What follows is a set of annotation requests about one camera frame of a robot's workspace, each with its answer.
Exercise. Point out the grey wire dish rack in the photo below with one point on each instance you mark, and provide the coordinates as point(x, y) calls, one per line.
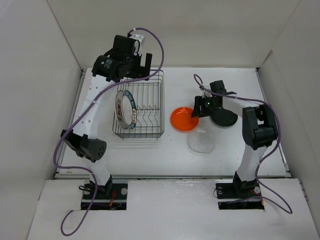
point(148, 96)

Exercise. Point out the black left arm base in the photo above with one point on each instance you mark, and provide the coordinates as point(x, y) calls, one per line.
point(115, 200)

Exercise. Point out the orange plastic plate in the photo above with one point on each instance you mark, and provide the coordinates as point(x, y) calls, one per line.
point(181, 119)

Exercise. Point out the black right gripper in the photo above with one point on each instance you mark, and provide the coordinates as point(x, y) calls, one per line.
point(199, 101)

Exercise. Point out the black plate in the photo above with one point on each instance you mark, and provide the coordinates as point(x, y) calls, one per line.
point(223, 117)

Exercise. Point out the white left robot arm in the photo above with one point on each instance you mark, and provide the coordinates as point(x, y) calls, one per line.
point(123, 60)

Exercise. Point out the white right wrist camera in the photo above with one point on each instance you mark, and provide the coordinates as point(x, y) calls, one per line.
point(205, 92)

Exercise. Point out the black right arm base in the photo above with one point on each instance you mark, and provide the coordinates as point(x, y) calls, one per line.
point(231, 199)

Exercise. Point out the white plate with dark rim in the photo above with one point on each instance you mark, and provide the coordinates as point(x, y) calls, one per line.
point(128, 110)

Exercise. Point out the clear glass plate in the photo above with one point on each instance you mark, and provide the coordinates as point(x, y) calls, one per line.
point(201, 140)

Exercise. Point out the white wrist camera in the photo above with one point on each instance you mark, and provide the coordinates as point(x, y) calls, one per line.
point(139, 40)
point(205, 92)

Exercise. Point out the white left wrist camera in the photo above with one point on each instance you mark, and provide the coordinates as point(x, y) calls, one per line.
point(139, 40)

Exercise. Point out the aluminium table edge rail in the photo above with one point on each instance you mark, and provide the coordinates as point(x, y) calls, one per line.
point(142, 177)

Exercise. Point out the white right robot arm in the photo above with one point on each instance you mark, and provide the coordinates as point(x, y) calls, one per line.
point(259, 131)

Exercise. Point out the white plate with red characters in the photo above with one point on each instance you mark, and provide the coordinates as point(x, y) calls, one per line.
point(119, 109)

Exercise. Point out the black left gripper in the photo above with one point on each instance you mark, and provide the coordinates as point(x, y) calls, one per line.
point(141, 71)

